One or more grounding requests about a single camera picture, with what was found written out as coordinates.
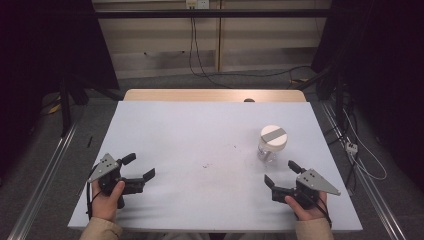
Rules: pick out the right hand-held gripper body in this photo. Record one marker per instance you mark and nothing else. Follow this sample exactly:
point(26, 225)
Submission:
point(313, 181)

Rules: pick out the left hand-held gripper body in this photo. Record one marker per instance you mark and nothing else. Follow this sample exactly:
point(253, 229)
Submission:
point(107, 173)

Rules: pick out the clear plastic jar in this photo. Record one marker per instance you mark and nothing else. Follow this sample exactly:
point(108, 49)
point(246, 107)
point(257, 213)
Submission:
point(266, 155)

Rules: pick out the white cylindrical cup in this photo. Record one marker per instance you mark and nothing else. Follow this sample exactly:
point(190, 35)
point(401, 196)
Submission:
point(274, 137)

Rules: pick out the person's right hand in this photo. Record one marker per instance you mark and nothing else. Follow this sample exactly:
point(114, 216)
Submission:
point(311, 214)

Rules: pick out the person's left hand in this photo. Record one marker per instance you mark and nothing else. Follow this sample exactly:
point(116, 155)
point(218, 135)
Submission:
point(105, 206)

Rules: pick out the small black stick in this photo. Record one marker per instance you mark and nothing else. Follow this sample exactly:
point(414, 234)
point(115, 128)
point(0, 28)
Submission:
point(89, 141)

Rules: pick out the white power strip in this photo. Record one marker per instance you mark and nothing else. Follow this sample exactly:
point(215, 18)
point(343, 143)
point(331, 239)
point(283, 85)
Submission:
point(351, 147)

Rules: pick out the white table cover sheet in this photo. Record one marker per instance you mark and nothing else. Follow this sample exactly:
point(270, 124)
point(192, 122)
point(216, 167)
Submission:
point(206, 140)

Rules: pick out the black metal stand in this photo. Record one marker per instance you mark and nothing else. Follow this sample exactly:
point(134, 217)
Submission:
point(65, 106)
point(333, 86)

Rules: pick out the dark round table grommet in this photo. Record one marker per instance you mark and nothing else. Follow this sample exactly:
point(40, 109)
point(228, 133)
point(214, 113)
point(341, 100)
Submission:
point(249, 100)

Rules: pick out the wooden table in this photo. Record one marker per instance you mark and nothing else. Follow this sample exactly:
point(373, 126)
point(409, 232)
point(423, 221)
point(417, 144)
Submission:
point(200, 95)

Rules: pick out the dark curtain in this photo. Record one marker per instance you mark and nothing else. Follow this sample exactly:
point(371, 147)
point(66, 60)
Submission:
point(40, 43)
point(383, 50)

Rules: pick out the black horizontal bar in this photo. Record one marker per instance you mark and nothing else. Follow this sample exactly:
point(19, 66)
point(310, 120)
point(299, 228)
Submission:
point(213, 13)

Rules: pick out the aluminium floor rail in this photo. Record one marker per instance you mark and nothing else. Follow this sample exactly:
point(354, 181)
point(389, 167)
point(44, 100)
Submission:
point(43, 180)
point(373, 190)

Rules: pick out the white wall socket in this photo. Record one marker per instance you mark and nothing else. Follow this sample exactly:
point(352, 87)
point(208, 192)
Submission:
point(197, 3)

